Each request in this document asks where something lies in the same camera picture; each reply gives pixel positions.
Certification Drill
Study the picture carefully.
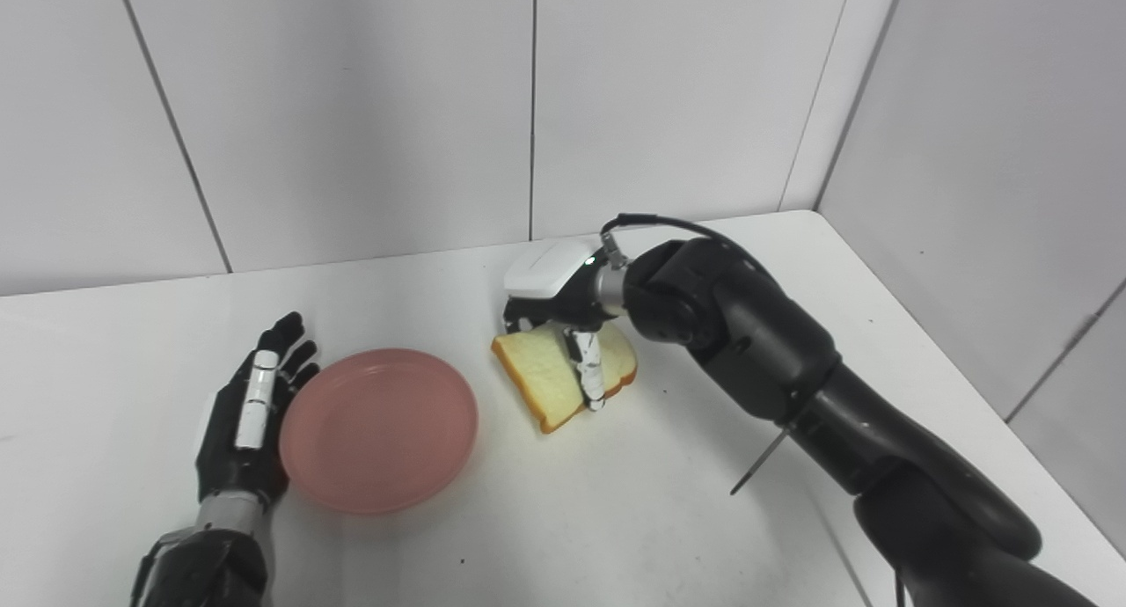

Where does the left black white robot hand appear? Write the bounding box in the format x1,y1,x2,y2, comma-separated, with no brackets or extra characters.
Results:
194,311,321,508

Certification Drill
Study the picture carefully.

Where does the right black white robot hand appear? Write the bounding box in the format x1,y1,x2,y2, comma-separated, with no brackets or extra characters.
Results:
502,238,629,413

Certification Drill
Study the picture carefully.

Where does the slice of bread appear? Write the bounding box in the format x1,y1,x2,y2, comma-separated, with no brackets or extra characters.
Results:
490,319,639,435

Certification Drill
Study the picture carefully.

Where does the pink round plate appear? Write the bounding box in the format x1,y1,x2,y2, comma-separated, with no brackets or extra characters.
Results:
279,348,479,516

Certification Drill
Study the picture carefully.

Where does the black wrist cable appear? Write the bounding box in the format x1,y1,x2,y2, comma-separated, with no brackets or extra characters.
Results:
599,213,784,291

